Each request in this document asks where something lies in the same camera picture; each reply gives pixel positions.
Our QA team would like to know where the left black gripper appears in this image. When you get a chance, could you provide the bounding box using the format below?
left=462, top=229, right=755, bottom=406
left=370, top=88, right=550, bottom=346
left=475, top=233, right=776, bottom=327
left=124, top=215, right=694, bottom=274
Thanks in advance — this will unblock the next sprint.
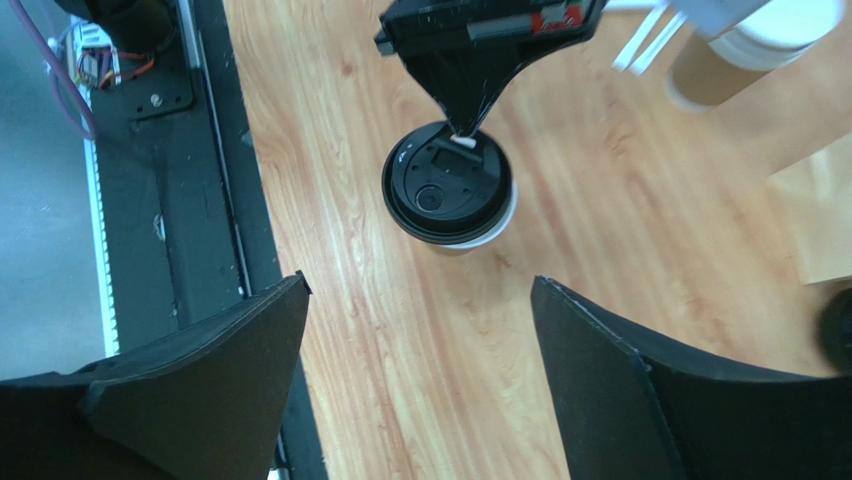
left=374, top=1, right=607, bottom=137

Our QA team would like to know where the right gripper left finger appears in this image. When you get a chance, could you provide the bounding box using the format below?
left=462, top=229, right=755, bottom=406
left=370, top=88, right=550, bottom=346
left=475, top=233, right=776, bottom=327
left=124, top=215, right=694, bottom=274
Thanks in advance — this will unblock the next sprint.
left=1, top=273, right=311, bottom=479

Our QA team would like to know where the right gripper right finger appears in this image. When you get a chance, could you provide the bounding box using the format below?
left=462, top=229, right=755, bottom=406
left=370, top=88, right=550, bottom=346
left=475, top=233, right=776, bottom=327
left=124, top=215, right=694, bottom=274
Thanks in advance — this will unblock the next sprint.
left=531, top=276, right=851, bottom=479

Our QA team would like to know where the black plastic cup lid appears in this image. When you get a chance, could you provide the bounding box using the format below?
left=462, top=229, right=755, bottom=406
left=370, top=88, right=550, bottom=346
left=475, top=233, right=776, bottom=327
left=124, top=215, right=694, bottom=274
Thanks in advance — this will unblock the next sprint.
left=382, top=122, right=514, bottom=244

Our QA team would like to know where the single paper coffee cup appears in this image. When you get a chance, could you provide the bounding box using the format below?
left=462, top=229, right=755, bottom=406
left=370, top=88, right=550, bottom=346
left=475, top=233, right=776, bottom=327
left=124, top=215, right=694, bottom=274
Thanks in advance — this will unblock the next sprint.
left=400, top=180, right=519, bottom=257

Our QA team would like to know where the stack of paper cups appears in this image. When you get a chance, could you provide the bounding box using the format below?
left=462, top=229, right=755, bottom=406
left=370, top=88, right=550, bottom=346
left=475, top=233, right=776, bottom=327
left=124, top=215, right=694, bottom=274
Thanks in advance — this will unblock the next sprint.
left=667, top=1, right=847, bottom=112

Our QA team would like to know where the white wrapped straw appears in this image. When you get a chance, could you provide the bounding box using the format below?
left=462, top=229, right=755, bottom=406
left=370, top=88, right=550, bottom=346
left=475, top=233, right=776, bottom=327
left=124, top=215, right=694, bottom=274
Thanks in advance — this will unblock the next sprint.
left=612, top=1, right=669, bottom=72
left=627, top=12, right=687, bottom=76

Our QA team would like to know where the stack of black lids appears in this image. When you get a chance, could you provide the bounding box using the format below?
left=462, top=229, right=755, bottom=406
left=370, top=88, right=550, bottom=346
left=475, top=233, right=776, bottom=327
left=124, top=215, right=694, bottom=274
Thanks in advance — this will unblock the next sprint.
left=819, top=288, right=851, bottom=374

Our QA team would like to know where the brown paper bag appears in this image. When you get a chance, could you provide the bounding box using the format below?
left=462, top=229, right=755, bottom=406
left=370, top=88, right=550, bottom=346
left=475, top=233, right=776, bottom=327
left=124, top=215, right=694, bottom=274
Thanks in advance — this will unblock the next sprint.
left=768, top=134, right=851, bottom=285

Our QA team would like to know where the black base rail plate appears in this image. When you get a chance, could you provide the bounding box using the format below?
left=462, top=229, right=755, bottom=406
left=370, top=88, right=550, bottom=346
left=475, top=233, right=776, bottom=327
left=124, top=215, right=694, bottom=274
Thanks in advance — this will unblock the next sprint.
left=86, top=1, right=327, bottom=479

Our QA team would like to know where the white slotted cable duct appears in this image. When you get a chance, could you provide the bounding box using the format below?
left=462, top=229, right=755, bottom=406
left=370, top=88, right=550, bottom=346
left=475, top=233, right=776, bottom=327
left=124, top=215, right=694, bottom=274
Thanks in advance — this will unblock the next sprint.
left=66, top=16, right=120, bottom=357

